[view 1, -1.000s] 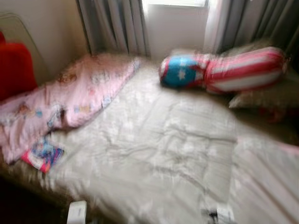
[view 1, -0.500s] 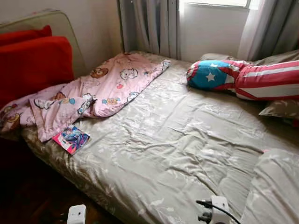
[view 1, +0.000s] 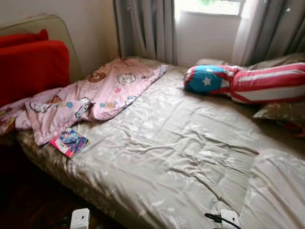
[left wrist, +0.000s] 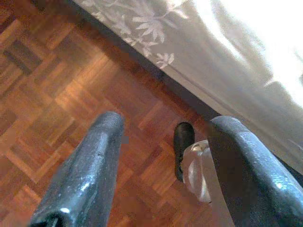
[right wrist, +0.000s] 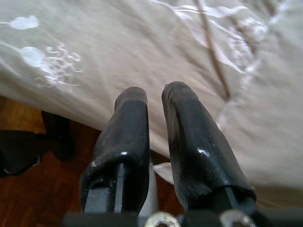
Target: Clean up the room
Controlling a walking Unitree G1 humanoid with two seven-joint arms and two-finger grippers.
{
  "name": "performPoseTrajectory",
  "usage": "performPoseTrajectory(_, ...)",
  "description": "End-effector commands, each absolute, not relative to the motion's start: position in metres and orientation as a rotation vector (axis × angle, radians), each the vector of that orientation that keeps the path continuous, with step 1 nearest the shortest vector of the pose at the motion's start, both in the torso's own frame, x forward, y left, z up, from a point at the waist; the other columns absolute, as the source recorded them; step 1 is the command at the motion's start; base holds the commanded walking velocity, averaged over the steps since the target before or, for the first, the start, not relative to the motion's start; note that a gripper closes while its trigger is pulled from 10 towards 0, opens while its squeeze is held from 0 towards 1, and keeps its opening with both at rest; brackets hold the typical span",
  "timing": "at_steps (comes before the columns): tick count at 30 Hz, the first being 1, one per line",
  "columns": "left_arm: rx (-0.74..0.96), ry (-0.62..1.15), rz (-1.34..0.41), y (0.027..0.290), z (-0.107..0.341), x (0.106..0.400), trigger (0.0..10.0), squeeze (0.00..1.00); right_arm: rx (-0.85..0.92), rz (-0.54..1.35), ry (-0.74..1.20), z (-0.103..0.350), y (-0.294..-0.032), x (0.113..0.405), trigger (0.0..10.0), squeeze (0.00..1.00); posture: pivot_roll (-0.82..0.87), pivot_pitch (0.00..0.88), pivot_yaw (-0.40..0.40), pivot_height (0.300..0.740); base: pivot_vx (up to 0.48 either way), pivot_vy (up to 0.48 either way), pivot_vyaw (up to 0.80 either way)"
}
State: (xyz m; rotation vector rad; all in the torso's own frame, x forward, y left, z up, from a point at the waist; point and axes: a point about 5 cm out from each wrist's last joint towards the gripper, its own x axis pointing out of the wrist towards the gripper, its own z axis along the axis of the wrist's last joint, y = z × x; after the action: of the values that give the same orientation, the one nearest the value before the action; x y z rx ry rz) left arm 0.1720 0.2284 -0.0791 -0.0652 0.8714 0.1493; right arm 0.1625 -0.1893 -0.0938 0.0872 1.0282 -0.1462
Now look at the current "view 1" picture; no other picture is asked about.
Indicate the beige leaf print pillow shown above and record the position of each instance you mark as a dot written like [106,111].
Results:
[283,113]

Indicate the star striped bolster pillow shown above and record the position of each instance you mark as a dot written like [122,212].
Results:
[257,83]

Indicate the beige folded duvet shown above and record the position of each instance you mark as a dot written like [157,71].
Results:
[279,191]

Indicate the grey curtain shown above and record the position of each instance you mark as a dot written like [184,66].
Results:
[147,28]
[271,28]

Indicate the beige leaf print bedsheet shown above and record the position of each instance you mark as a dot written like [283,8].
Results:
[167,152]

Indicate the bright window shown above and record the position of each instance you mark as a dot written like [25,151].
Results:
[209,6]

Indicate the pink cartoon print blanket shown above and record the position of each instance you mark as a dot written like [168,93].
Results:
[109,90]

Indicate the colourful picture book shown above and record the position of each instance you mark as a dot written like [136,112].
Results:
[69,142]

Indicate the beige upright mattress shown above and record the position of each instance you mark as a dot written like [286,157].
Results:
[59,31]

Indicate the large red cushion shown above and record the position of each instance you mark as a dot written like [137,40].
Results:
[33,69]

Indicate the small red cushion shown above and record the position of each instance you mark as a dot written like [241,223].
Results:
[21,38]

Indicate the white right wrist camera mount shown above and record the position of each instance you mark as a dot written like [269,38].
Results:
[229,219]

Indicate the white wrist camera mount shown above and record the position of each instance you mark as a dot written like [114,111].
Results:
[80,219]
[229,219]

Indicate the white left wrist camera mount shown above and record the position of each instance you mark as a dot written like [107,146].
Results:
[80,219]

